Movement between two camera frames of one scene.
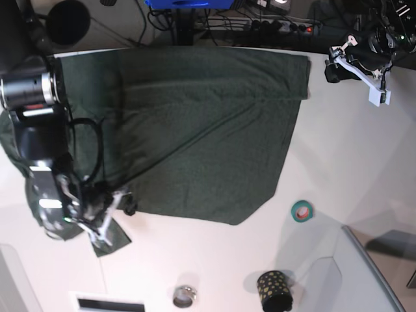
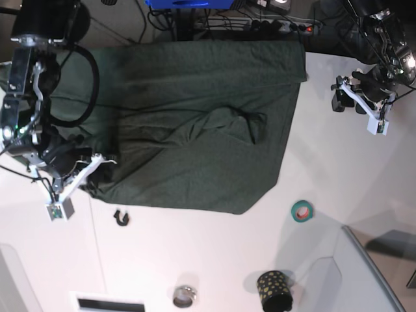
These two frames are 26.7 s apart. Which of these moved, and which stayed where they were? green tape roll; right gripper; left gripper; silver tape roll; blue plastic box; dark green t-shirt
Moved: left gripper; right gripper
Stayed: blue plastic box; dark green t-shirt; silver tape roll; green tape roll
